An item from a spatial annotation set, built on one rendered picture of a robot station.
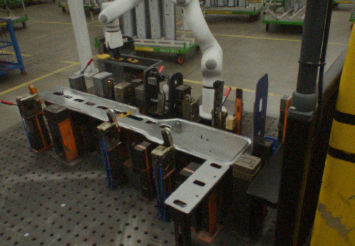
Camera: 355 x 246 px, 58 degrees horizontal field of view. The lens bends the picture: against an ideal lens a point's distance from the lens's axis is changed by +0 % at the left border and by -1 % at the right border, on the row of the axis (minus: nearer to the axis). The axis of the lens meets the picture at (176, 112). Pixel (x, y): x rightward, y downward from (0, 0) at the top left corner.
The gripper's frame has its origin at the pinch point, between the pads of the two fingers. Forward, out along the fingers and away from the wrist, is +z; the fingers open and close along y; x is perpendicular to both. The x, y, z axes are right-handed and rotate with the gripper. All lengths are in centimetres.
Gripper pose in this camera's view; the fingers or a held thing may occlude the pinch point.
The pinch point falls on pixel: (116, 55)
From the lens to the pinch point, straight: 205.6
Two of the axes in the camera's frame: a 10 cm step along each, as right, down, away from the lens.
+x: 7.3, 2.7, -6.3
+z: 0.6, 8.9, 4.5
